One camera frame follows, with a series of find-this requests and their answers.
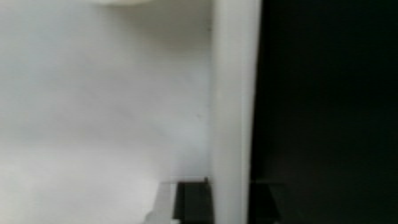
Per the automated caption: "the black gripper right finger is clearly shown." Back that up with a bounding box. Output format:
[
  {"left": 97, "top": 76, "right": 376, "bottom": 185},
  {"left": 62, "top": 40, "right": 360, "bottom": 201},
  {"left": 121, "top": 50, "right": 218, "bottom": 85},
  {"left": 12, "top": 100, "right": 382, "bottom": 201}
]
[{"left": 250, "top": 182, "right": 296, "bottom": 224}]

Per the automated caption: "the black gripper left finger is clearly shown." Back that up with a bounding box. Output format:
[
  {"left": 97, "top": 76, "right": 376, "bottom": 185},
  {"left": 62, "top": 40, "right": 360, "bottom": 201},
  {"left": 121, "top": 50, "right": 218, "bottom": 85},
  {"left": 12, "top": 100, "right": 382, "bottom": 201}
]
[{"left": 144, "top": 179, "right": 213, "bottom": 224}]

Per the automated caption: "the white square tabletop panel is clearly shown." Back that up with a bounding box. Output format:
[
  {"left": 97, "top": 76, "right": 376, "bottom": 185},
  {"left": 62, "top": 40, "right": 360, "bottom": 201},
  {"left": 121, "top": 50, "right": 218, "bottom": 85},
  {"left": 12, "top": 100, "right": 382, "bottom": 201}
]
[{"left": 0, "top": 0, "right": 261, "bottom": 224}]

